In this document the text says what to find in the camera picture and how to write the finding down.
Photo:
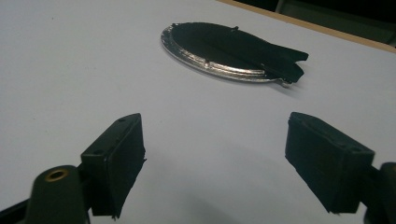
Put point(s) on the silver metal plate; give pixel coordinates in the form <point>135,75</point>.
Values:
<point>193,60</point>

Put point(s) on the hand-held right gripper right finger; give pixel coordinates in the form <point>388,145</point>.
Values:
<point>327,161</point>

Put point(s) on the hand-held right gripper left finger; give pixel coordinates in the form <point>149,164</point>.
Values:
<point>115,161</point>

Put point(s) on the black cloth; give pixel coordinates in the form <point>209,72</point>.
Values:
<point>230,46</point>

